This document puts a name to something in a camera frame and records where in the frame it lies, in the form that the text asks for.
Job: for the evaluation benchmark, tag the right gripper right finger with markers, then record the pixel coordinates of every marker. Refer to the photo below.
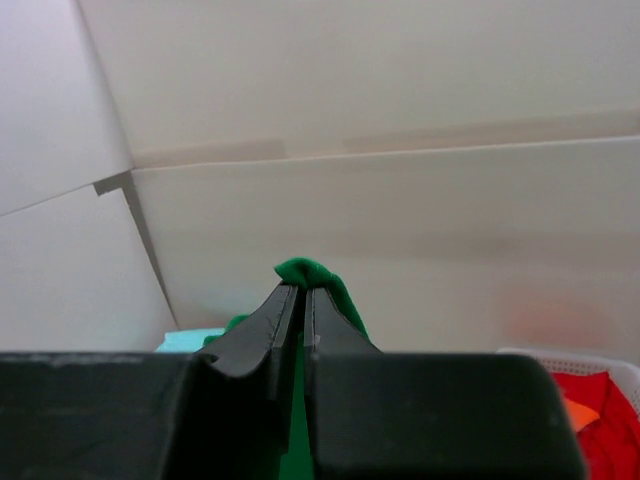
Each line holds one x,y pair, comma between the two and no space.
440,416

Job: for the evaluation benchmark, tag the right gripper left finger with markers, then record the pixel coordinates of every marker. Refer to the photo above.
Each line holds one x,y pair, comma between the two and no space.
117,415

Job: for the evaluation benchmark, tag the folded teal t shirt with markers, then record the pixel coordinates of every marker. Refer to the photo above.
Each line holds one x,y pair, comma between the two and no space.
188,341

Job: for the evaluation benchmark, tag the orange t shirt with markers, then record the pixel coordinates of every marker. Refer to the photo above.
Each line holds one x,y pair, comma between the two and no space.
580,416

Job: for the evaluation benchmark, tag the red t shirt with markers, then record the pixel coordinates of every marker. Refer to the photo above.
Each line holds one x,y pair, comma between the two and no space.
611,444

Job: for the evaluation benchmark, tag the white plastic basket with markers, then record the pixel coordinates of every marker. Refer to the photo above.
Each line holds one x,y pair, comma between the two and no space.
625,375

